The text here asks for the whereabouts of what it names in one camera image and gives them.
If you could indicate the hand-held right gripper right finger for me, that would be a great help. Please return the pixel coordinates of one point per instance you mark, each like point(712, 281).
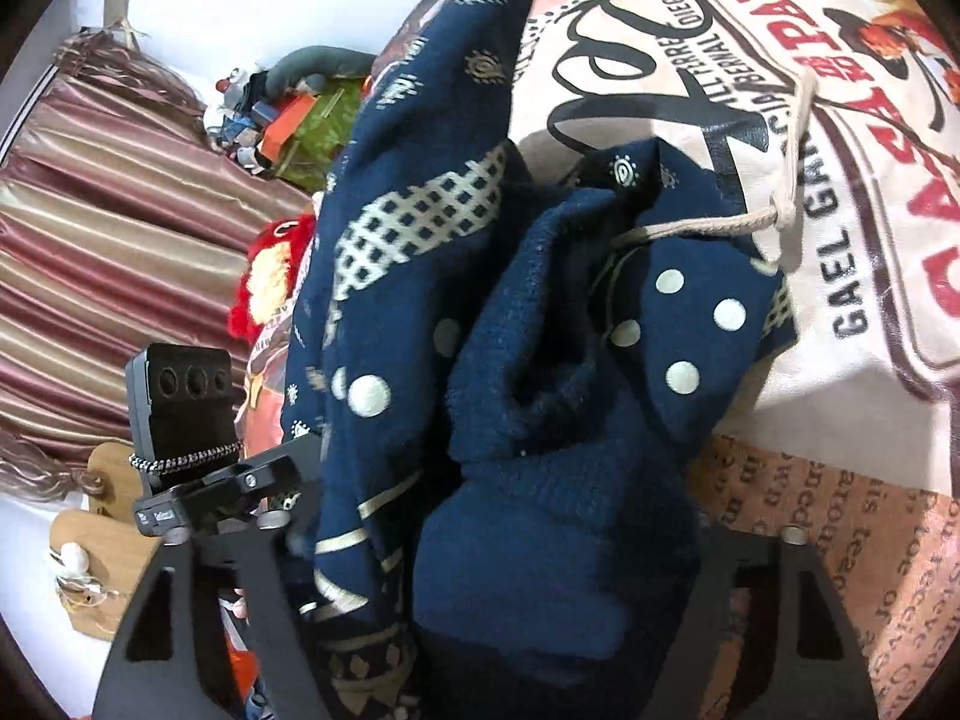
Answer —
point(724, 615)

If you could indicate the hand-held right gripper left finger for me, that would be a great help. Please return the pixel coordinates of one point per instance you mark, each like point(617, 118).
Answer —
point(281, 600)

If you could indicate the navy patterned sweater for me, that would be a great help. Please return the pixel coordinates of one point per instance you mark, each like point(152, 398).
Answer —
point(525, 465)

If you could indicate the small wooden board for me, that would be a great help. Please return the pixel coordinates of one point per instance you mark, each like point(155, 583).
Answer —
point(112, 476)

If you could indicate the large wooden board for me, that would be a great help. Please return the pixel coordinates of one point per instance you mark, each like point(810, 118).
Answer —
point(120, 577)

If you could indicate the red plush toy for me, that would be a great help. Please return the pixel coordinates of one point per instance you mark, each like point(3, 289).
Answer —
point(270, 270)

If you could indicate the striped pink curtain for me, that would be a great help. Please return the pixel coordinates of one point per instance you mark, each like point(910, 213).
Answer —
point(112, 240)

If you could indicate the orange box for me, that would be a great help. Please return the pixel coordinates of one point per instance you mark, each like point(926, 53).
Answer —
point(289, 124)

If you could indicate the grey padded tube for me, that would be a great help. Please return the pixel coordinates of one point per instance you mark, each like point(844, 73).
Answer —
point(300, 60)

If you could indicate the cream printed hoodie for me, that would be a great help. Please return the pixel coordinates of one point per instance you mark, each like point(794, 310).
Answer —
point(862, 240)

